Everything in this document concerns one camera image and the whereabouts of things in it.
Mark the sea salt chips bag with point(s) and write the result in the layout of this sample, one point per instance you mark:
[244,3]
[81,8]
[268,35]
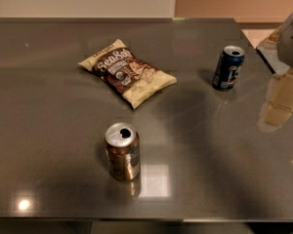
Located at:
[134,79]

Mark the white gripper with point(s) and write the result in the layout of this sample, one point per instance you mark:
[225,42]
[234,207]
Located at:
[291,43]

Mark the blue soda can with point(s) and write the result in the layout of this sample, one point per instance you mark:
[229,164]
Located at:
[228,68]

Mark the orange soda can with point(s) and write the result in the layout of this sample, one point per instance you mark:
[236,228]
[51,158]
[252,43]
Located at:
[122,146]

